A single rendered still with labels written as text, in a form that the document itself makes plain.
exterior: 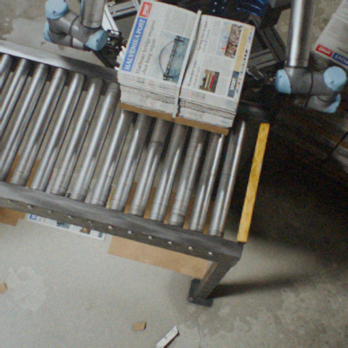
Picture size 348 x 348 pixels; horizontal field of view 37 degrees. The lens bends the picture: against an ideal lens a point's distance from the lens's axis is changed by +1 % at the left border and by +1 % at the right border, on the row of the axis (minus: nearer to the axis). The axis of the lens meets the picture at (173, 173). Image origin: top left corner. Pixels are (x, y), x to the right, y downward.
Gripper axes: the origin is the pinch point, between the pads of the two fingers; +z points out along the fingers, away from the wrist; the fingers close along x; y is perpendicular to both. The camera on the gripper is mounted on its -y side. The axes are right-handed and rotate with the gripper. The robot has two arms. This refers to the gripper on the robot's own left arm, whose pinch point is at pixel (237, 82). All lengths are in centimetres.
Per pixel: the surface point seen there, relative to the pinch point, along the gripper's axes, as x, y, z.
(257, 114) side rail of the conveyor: 11.1, 0.8, -9.4
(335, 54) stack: -19.4, 3.6, -31.7
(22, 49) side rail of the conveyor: 9, 1, 76
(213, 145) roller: 27.0, 0.6, 3.1
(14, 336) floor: 97, -79, 63
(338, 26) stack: -31.8, 3.6, -31.5
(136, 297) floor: 69, -79, 17
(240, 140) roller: 22.4, 0.6, -5.4
